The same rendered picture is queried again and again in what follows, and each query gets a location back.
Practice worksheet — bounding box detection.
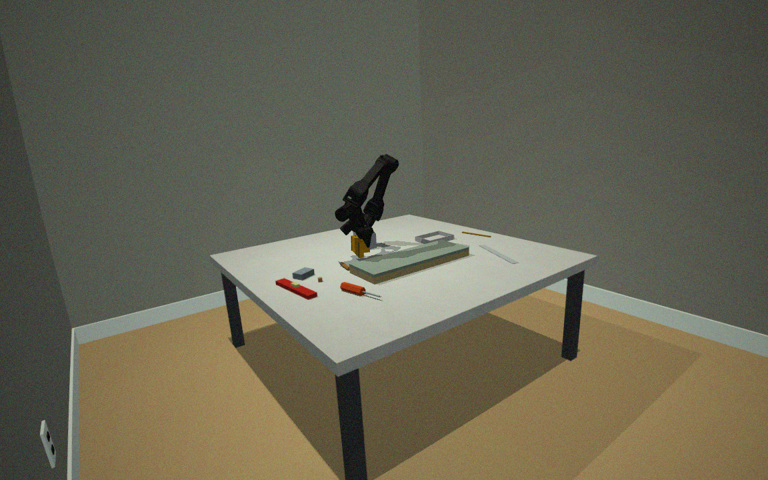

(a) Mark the red flat bar with yellow patch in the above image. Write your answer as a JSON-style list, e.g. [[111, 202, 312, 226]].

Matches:
[[276, 279, 317, 300]]

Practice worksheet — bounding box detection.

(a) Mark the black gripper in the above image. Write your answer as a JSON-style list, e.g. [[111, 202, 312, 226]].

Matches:
[[350, 212, 374, 248]]

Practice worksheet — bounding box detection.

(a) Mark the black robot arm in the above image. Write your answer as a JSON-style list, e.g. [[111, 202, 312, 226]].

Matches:
[[335, 154, 399, 235]]

